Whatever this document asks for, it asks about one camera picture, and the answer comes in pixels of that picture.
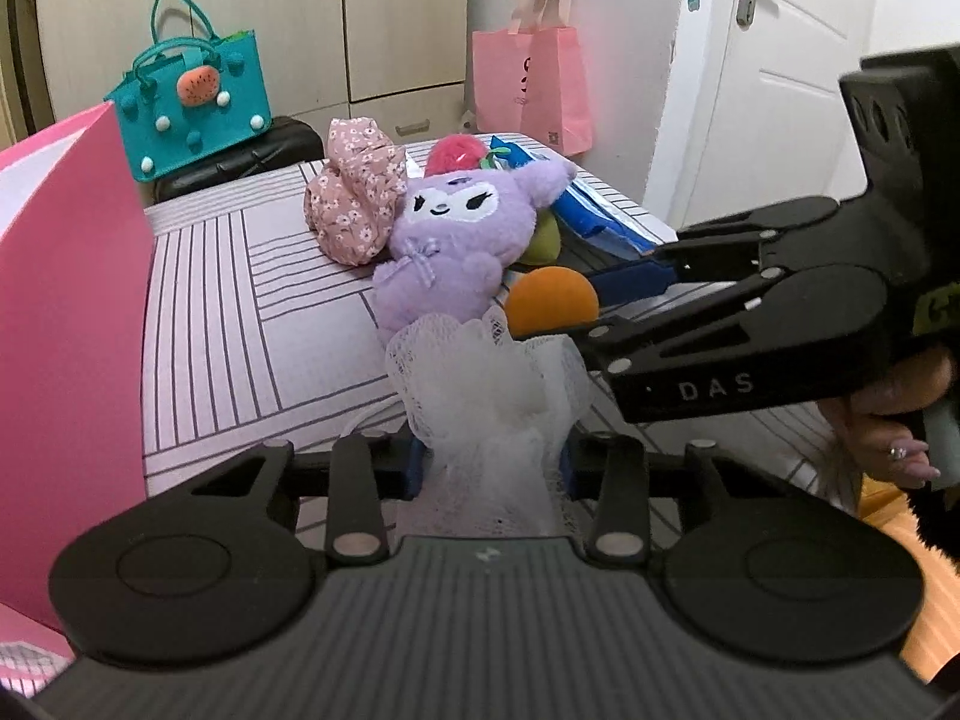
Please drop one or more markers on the black suitcase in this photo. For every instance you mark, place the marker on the black suitcase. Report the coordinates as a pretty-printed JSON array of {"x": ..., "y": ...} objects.
[{"x": 281, "y": 142}]

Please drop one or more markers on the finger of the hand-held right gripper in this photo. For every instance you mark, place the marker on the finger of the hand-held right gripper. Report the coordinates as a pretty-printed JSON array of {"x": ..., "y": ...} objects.
[
  {"x": 615, "y": 345},
  {"x": 630, "y": 281}
]

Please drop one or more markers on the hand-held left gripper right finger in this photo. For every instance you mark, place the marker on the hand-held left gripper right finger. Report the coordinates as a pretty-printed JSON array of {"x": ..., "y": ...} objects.
[{"x": 571, "y": 477}]

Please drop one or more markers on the teal felt handbag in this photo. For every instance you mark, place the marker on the teal felt handbag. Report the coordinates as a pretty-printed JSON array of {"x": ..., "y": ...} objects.
[{"x": 195, "y": 120}]

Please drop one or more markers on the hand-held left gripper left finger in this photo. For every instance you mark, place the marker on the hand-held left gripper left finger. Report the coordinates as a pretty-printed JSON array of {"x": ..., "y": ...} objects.
[{"x": 413, "y": 472}]

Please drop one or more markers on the pink floral cloth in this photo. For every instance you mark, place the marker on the pink floral cloth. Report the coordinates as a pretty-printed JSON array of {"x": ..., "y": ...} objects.
[{"x": 352, "y": 195}]

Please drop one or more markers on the person's right hand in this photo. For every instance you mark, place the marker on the person's right hand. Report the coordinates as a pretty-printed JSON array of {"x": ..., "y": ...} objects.
[{"x": 877, "y": 424}]

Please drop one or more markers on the pink paper bag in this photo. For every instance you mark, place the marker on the pink paper bag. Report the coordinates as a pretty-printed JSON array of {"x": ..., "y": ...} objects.
[{"x": 532, "y": 82}]

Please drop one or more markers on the beige wardrobe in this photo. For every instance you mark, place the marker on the beige wardrobe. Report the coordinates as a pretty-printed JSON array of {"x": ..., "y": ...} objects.
[{"x": 300, "y": 15}]

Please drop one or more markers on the pink storage box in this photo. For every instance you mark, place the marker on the pink storage box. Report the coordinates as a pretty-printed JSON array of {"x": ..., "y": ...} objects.
[{"x": 67, "y": 330}]

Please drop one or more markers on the white door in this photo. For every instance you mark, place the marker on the white door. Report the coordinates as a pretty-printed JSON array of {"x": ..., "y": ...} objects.
[{"x": 795, "y": 105}]

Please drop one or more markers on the blue wet wipes packet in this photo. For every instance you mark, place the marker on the blue wet wipes packet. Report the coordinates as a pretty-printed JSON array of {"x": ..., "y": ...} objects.
[{"x": 592, "y": 211}]

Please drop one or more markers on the green ball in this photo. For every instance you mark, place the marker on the green ball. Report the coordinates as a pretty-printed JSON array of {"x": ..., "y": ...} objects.
[{"x": 541, "y": 244}]

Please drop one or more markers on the red fluffy plush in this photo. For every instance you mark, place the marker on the red fluffy plush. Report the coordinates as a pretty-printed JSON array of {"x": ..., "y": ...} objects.
[{"x": 454, "y": 152}]

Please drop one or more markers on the orange ball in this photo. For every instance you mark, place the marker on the orange ball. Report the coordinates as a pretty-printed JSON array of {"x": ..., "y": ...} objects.
[{"x": 547, "y": 298}]

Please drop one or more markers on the purple plush toy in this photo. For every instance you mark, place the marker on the purple plush toy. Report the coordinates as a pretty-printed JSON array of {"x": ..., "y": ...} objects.
[{"x": 457, "y": 255}]

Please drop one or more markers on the white mesh bath puff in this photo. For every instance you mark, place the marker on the white mesh bath puff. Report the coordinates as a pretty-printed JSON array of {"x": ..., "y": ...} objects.
[{"x": 480, "y": 405}]

